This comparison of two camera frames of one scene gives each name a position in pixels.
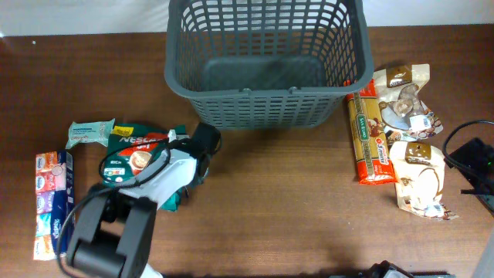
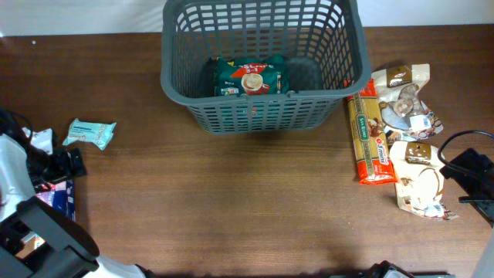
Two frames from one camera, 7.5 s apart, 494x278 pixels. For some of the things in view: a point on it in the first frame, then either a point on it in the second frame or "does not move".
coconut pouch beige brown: [420, 174] does not move
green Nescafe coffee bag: [130, 148] -> [251, 76]
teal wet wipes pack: [97, 131] does not move
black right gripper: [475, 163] -> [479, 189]
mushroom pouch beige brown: [405, 117] does not move
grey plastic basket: [261, 65] does not move
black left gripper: [182, 194] -> [62, 164]
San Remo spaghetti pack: [373, 160] does not move
